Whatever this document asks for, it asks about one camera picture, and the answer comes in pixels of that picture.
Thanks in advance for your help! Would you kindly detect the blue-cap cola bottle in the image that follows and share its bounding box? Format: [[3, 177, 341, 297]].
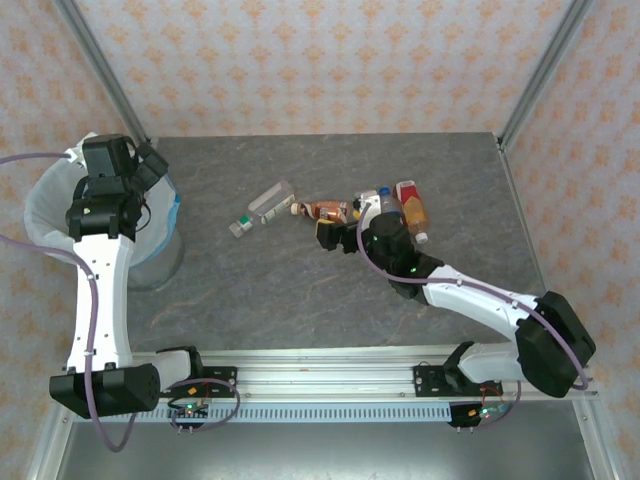
[[372, 186, 404, 217]]

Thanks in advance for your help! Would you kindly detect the clear bottle green neck band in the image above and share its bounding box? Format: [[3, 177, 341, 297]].
[[228, 180, 297, 237]]

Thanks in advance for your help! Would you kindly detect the white bag-lined trash bin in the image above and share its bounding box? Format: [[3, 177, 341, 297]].
[[23, 132, 185, 292]]

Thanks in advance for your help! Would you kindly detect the brown coffee drink bottle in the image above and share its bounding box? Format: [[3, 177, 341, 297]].
[[290, 199, 354, 224]]

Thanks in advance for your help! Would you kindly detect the amber tea bottle red label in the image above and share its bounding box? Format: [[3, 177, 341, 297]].
[[392, 179, 431, 245]]

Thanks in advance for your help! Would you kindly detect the small circuit board with LED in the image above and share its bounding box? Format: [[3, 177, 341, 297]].
[[167, 398, 210, 420], [467, 403, 510, 420]]

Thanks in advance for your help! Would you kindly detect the grey metal lower shelf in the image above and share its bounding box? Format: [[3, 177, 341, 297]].
[[54, 422, 596, 480]]

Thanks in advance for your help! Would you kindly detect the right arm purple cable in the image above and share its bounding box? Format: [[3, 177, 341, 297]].
[[357, 199, 591, 431]]

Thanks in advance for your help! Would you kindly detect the aluminium frame post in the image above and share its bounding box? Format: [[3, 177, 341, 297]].
[[52, 0, 159, 156], [497, 0, 599, 151]]

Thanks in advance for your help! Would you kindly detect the aluminium table side rail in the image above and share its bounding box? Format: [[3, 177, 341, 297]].
[[497, 137, 569, 359]]

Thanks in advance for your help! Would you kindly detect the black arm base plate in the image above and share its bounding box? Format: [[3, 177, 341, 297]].
[[412, 363, 501, 400], [164, 366, 239, 399]]

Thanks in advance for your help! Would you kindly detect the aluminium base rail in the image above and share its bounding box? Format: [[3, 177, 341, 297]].
[[127, 342, 601, 401]]

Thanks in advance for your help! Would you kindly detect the white slotted cable duct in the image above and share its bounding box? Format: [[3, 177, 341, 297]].
[[132, 402, 454, 425]]

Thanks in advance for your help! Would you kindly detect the aluminium lower frame bar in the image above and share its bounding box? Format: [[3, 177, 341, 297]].
[[572, 399, 619, 480], [27, 404, 71, 480]]

